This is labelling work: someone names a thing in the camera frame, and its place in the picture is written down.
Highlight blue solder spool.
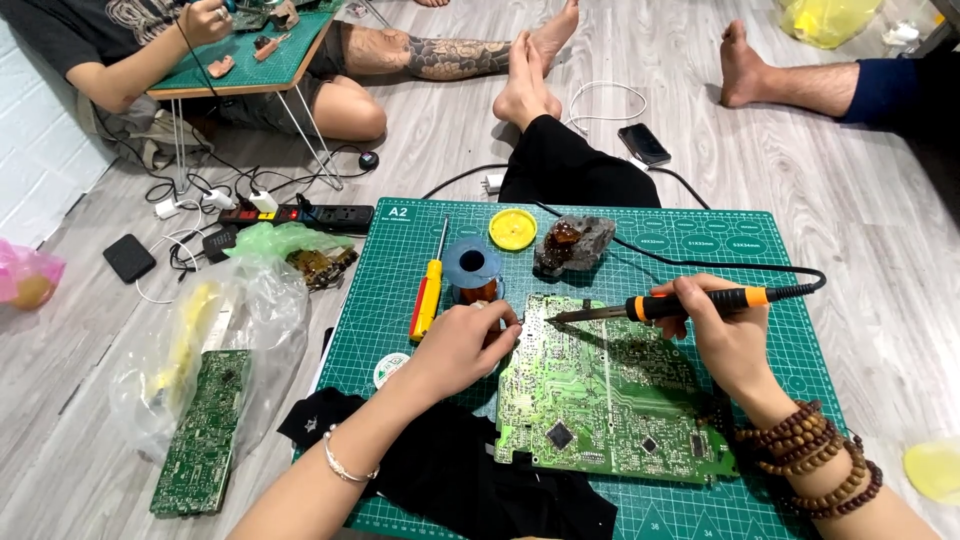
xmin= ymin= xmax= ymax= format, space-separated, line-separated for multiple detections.
xmin=441 ymin=236 xmax=506 ymax=306

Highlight yellow round lid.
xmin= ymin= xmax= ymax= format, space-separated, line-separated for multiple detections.
xmin=488 ymin=207 xmax=540 ymax=252

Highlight thin white cable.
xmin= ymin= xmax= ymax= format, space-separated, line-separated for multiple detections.
xmin=133 ymin=198 xmax=207 ymax=306

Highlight white crumpled object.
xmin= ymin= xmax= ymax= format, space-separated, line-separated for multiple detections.
xmin=882 ymin=21 xmax=921 ymax=48

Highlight orange black soldering iron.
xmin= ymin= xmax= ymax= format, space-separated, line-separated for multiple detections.
xmin=543 ymin=286 xmax=828 ymax=326

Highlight black soldering iron cable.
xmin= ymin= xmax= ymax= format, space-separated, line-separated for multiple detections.
xmin=534 ymin=201 xmax=828 ymax=295

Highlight tangle of black cables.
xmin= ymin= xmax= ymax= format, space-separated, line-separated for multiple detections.
xmin=90 ymin=112 xmax=376 ymax=226

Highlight small folding table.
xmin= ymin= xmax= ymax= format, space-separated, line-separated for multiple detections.
xmin=145 ymin=0 xmax=348 ymax=194

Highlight black power strip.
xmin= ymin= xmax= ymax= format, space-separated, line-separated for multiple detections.
xmin=216 ymin=203 xmax=375 ymax=235

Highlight yellow red screwdriver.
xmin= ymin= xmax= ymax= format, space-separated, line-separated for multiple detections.
xmin=408 ymin=216 xmax=451 ymax=343

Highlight person's right hand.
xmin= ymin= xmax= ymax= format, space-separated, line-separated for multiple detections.
xmin=648 ymin=273 xmax=775 ymax=408

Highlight black smartphone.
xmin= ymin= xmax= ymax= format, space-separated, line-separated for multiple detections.
xmin=616 ymin=122 xmax=673 ymax=168

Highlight person's legs in black trousers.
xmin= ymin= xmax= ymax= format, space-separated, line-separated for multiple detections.
xmin=492 ymin=30 xmax=663 ymax=210

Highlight narrow green circuit board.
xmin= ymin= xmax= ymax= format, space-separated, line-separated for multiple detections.
xmin=149 ymin=348 xmax=253 ymax=519

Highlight green cutting mat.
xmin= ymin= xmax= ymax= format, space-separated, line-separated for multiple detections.
xmin=294 ymin=197 xmax=850 ymax=540

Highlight large green circuit board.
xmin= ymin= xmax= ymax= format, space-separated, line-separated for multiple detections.
xmin=492 ymin=292 xmax=741 ymax=486

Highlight green plastic bag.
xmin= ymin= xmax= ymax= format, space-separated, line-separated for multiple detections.
xmin=223 ymin=220 xmax=355 ymax=265

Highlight silver bracelet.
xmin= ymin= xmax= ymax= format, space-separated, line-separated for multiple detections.
xmin=323 ymin=423 xmax=381 ymax=483

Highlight clear plastic bag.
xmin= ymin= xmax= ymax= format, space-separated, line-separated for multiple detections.
xmin=108 ymin=253 xmax=312 ymax=468

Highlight person's left hand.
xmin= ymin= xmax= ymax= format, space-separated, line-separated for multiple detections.
xmin=408 ymin=298 xmax=524 ymax=404

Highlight black cloth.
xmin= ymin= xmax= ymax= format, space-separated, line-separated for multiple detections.
xmin=276 ymin=386 xmax=621 ymax=540

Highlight black power bank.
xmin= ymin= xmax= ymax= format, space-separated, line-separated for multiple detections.
xmin=102 ymin=233 xmax=158 ymax=285

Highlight brown bead bracelets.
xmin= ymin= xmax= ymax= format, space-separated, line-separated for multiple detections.
xmin=734 ymin=399 xmax=885 ymax=521

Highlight small black device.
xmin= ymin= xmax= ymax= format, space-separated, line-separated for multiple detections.
xmin=201 ymin=226 xmax=240 ymax=264

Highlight brown circuit board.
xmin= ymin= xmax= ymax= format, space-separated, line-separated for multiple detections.
xmin=285 ymin=247 xmax=360 ymax=293

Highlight pink plastic bag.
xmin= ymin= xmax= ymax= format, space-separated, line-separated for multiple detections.
xmin=0 ymin=237 xmax=68 ymax=313

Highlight yellow plastic bag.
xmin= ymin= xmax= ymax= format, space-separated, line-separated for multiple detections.
xmin=778 ymin=0 xmax=884 ymax=51

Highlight round white sticker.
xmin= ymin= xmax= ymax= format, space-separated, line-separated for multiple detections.
xmin=372 ymin=351 xmax=413 ymax=390

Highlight pale yellow plastic piece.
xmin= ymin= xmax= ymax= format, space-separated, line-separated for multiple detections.
xmin=902 ymin=438 xmax=960 ymax=506

